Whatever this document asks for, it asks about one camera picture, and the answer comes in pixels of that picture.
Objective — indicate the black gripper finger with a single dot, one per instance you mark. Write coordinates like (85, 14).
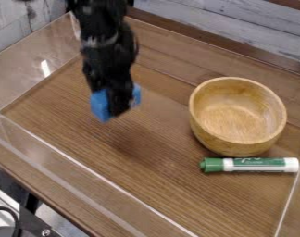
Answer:
(120, 98)
(97, 77)

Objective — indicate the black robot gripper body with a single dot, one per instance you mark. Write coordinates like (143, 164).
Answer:
(116, 53)

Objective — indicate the blue rectangular block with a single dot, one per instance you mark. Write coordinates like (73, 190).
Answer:
(100, 103)

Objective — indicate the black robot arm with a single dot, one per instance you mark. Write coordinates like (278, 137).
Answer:
(100, 18)

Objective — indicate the light wooden bowl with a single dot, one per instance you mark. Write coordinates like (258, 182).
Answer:
(238, 116)

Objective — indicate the clear acrylic tray walls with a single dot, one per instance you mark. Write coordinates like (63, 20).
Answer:
(124, 178)

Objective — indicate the green and white marker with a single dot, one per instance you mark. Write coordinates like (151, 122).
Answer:
(258, 164)

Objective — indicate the black metal stand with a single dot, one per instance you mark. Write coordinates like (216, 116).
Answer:
(18, 218)

